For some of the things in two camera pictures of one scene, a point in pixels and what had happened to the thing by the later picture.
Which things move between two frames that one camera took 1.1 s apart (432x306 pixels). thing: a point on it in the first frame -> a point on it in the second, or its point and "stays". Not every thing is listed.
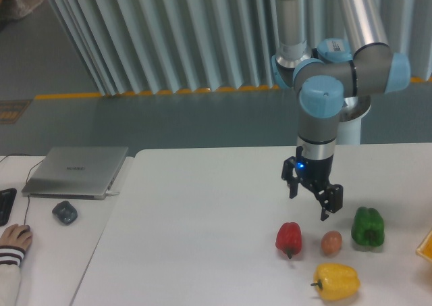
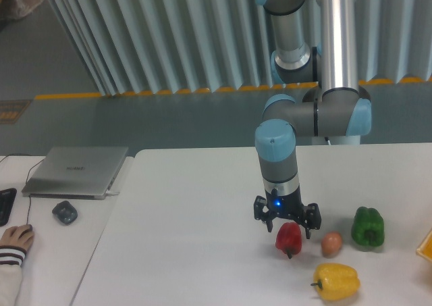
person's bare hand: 16,235 stays
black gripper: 315,173 -> 287,205
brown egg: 331,242 stays
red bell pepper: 289,238 stays
